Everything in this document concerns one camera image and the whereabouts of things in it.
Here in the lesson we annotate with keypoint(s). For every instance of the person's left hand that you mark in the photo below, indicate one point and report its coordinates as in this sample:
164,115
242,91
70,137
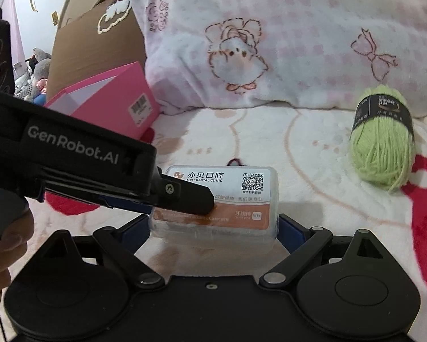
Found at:
7,256

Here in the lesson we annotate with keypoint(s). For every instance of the pink hanging cloth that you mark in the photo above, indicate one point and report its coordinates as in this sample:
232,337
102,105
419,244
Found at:
14,25

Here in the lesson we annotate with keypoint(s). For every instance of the pink checked pillow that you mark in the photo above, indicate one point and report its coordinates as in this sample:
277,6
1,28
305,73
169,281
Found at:
288,42

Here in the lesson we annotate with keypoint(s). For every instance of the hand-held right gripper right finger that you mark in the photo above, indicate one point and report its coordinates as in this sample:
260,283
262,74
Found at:
290,235

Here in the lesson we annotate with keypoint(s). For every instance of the pink cardboard box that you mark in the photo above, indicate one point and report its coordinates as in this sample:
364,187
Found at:
120,92

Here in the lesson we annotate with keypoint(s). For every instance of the brown pillow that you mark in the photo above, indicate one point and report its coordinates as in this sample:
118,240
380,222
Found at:
92,50

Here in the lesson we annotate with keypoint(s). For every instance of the black plush toy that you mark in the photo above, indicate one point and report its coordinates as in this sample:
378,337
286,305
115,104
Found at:
32,65

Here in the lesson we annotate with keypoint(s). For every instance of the green yarn ball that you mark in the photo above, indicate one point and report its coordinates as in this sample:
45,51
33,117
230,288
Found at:
380,149

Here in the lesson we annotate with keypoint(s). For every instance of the bear print blanket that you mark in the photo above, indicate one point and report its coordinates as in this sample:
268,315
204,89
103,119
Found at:
306,185

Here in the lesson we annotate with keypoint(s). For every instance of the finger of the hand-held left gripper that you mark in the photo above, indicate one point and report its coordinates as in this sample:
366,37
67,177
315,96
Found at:
188,196
128,206

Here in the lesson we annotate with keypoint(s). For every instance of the grey plush toy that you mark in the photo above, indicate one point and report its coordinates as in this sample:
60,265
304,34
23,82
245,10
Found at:
40,71

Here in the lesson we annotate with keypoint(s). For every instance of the clear plastic floss box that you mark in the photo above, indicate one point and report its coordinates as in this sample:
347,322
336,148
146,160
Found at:
231,185

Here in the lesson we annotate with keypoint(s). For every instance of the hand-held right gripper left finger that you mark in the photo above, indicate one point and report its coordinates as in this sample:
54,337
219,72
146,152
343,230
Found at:
138,233

